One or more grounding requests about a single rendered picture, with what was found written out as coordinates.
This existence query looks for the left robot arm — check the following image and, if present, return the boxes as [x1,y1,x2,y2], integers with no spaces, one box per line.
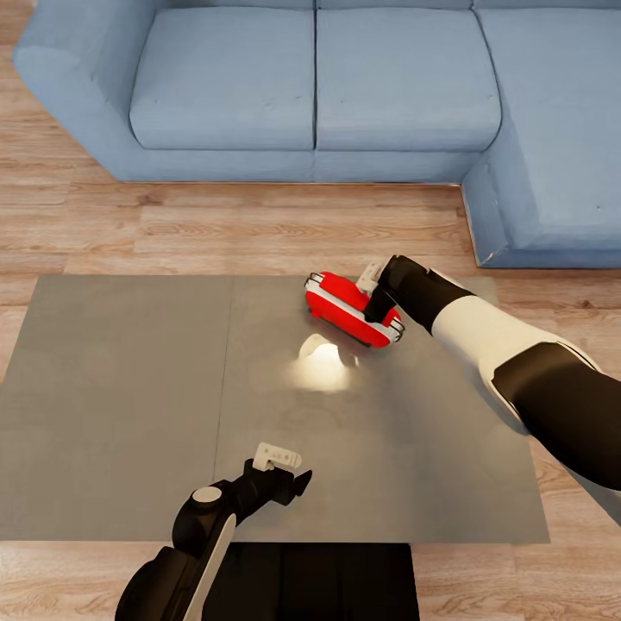
[115,442,312,621]

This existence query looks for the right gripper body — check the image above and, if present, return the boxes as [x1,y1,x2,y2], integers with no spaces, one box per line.
[362,285,396,323]

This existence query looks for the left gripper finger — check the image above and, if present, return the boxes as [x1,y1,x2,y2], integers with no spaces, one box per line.
[292,470,312,499]

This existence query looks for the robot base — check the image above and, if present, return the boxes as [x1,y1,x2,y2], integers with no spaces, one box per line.
[199,542,420,621]

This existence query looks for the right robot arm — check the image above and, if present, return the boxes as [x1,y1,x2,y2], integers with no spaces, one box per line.
[355,255,621,527]

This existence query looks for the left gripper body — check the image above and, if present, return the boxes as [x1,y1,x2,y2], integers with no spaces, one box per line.
[239,458,295,512]

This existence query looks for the radio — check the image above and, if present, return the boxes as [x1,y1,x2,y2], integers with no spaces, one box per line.
[304,272,405,348]

